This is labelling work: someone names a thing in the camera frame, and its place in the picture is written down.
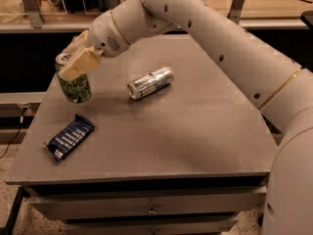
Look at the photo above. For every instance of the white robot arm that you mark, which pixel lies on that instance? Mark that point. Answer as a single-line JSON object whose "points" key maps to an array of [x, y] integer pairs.
{"points": [[273, 83]]}

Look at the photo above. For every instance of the blue rxbar blueberry wrapper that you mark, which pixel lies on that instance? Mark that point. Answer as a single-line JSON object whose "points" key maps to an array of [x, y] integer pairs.
{"points": [[69, 138]]}

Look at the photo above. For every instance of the green soda can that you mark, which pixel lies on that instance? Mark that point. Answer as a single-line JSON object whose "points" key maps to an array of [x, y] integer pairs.
{"points": [[76, 91]]}

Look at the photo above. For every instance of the grey lower drawer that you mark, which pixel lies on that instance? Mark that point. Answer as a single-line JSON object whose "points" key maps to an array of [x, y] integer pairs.
{"points": [[198, 225]]}

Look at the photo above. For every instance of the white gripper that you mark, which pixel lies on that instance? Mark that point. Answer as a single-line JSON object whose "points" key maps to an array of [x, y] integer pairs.
{"points": [[104, 36]]}

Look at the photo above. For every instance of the silver can lying down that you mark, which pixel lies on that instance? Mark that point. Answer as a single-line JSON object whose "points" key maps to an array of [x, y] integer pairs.
{"points": [[150, 83]]}

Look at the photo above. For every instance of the metal railing post left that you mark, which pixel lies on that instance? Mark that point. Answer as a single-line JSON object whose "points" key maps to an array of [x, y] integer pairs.
{"points": [[33, 13]]}

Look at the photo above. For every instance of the grey upper drawer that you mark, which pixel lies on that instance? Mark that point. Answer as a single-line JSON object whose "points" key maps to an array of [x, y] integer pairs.
{"points": [[149, 203]]}

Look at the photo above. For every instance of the metal railing post right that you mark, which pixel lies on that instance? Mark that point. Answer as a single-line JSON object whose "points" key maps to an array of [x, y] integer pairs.
{"points": [[235, 11]]}

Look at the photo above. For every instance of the grey drawer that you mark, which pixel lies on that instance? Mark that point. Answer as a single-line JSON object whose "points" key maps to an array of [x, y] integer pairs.
{"points": [[198, 225], [149, 203]]}

